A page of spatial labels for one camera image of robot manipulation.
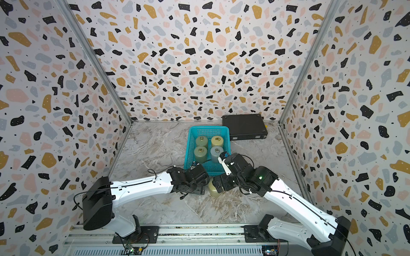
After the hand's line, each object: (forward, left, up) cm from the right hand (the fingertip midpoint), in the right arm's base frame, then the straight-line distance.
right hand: (220, 179), depth 71 cm
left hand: (+1, +10, -11) cm, 15 cm away
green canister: (+31, +12, -11) cm, 35 cm away
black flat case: (+49, -17, -16) cm, 54 cm away
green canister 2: (+21, +12, -12) cm, 27 cm away
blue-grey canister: (+22, +3, -11) cm, 25 cm away
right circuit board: (-23, -22, -21) cm, 38 cm away
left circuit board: (-25, +38, -19) cm, 49 cm away
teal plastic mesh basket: (+40, -2, -12) cm, 42 cm away
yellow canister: (+31, +2, -11) cm, 33 cm away
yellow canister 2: (0, +4, -11) cm, 11 cm away
